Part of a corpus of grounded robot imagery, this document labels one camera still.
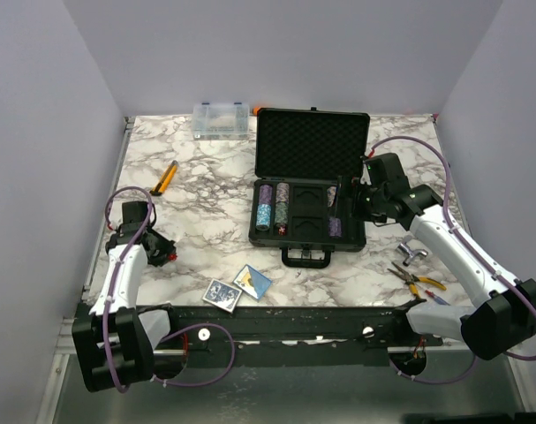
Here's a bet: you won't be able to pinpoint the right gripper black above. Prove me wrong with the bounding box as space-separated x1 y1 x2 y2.
328 174 388 224

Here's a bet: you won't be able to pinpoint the purple 500 chip stack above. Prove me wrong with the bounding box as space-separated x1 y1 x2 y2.
328 216 342 238

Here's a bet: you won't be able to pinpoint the ace of spades card deck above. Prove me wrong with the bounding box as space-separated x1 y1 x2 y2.
232 265 272 301

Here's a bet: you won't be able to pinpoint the blue tan 10 chip stack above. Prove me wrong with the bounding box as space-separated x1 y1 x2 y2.
327 185 337 208

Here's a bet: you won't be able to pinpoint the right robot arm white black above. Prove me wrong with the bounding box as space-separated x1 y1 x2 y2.
336 153 536 360

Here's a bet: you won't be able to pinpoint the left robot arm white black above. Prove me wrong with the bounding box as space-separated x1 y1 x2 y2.
72 201 181 392

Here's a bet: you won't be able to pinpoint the black poker set case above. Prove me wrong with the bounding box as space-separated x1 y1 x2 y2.
248 108 371 269

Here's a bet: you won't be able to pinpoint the dark green chip stack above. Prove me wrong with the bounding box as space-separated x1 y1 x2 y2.
274 201 289 228

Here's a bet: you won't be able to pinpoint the yellow black utility knife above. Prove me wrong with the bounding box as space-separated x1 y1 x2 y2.
150 160 178 197

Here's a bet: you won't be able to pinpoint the blue back card deck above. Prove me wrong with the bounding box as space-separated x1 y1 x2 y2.
202 279 243 313

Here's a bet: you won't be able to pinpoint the purple chip stack back left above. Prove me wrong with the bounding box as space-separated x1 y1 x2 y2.
259 184 273 205

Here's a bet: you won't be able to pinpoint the silver metal clamp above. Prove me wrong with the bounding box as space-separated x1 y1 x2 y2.
396 235 429 267

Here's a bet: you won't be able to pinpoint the light blue chip stack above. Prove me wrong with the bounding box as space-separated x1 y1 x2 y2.
255 203 271 231

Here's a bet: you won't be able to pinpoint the clear plastic organizer box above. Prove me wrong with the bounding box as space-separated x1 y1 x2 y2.
192 102 250 140

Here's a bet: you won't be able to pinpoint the red blue screwdriver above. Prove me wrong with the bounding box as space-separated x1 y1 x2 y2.
425 290 449 306

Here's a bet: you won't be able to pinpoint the yellow handled pliers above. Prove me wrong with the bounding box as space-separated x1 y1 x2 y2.
388 262 447 299

